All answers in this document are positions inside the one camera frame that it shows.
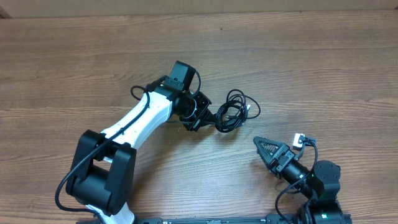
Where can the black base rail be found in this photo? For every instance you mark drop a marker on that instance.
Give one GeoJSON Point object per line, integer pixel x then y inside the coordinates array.
{"type": "Point", "coordinates": [211, 221]}

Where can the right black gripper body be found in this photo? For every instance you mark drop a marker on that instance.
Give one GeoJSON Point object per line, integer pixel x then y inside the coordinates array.
{"type": "Point", "coordinates": [288, 155]}

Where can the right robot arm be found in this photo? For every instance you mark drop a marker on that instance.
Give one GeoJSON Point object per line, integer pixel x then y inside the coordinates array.
{"type": "Point", "coordinates": [319, 181]}

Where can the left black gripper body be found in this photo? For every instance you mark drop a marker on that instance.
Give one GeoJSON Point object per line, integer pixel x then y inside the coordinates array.
{"type": "Point", "coordinates": [195, 117]}

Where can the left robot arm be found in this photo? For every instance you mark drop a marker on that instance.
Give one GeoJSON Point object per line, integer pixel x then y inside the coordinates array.
{"type": "Point", "coordinates": [102, 170]}

